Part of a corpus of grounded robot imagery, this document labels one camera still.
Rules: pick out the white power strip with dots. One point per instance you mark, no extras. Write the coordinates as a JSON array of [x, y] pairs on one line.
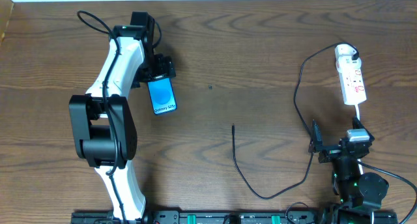
[[351, 80]]

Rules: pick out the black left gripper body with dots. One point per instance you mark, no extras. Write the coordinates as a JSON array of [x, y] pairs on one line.
[[159, 72]]

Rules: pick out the smartphone with blue screen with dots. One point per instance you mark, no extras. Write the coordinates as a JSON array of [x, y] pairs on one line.
[[162, 96]]

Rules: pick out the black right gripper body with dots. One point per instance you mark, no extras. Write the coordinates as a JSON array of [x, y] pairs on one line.
[[334, 151]]

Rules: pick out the white USB charger plug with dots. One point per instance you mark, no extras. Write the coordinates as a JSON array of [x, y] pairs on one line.
[[346, 54]]

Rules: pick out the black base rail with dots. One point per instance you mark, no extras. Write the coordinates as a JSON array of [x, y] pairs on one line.
[[176, 217]]

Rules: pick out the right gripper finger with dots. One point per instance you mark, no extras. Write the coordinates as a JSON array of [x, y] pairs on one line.
[[316, 141], [357, 125]]

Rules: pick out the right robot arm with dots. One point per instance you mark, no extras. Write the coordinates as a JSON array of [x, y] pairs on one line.
[[360, 193]]

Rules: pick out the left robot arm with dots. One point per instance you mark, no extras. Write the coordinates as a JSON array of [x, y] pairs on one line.
[[103, 128]]

